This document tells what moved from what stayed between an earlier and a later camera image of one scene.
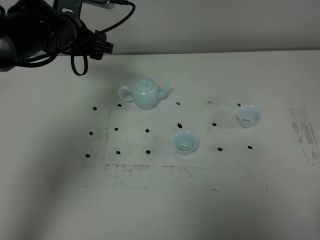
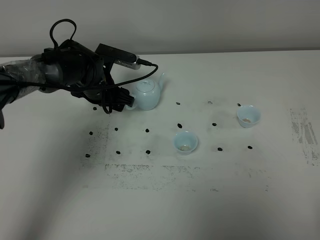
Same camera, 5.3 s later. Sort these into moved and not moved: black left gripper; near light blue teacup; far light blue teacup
Moved: black left gripper
Not moved: near light blue teacup; far light blue teacup
